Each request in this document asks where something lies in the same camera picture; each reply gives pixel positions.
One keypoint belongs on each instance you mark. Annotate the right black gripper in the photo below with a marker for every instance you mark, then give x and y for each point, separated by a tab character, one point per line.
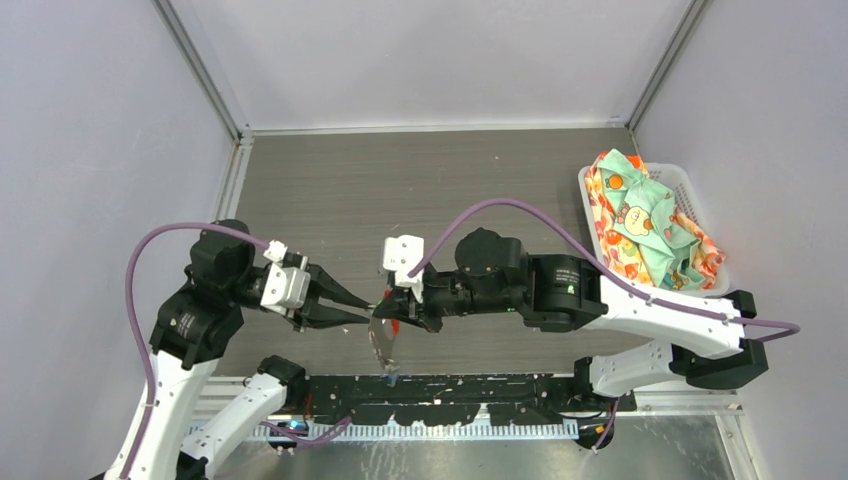
397	303

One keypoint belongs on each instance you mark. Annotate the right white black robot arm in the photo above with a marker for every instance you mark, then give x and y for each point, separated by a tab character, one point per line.
696	340

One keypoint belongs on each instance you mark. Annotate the colourful patterned cloth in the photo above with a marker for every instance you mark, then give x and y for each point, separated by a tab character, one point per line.
641	231

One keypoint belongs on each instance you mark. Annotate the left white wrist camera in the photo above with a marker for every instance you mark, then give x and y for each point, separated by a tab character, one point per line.
285	289

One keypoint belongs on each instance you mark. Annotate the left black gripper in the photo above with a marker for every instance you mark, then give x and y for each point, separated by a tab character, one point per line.
324	313

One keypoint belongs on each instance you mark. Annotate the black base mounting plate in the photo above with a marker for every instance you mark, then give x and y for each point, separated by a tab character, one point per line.
443	400

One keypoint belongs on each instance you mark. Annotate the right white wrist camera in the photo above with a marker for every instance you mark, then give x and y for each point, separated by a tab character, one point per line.
399	256

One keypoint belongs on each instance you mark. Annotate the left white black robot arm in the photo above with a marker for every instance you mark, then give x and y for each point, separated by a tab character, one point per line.
229	271

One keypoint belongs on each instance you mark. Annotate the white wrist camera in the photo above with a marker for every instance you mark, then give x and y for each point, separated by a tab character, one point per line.
399	256
285	289

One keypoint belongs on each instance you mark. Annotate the aluminium frame rail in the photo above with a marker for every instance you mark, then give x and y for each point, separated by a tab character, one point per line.
259	420

